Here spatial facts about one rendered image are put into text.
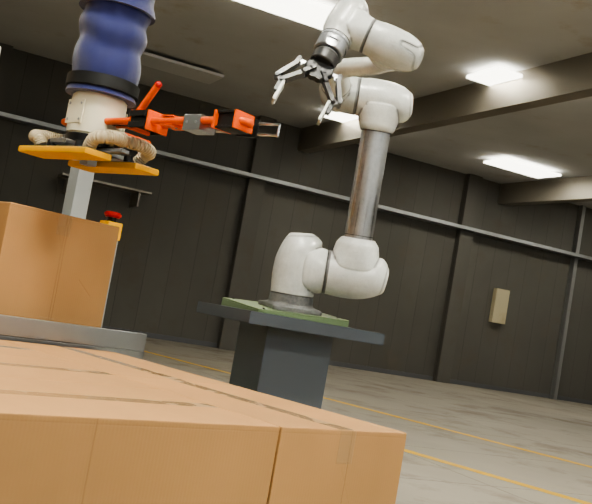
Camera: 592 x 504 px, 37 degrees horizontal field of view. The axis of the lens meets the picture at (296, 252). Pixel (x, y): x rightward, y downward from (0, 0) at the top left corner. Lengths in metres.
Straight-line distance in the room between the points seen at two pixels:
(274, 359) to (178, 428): 1.42
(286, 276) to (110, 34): 0.98
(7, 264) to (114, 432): 1.41
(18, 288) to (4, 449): 1.50
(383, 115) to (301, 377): 0.93
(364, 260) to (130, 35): 1.06
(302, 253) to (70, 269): 0.77
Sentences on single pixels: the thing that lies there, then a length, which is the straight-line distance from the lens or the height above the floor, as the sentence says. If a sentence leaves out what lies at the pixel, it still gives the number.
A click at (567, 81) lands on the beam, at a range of 10.05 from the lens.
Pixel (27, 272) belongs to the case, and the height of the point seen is 0.75.
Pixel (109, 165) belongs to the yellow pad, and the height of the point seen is 1.12.
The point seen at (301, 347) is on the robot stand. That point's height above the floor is 0.66.
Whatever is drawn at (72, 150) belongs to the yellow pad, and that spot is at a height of 1.12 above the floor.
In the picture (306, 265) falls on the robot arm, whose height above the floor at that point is 0.93.
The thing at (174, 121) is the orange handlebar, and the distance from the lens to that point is 2.55.
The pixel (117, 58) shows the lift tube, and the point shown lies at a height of 1.43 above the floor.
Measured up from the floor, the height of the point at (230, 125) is 1.22.
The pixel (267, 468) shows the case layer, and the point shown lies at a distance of 1.75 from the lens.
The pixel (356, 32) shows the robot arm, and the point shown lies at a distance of 2.56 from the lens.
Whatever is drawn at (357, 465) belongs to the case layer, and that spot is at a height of 0.47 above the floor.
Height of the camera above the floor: 0.76
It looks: 4 degrees up
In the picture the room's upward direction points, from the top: 10 degrees clockwise
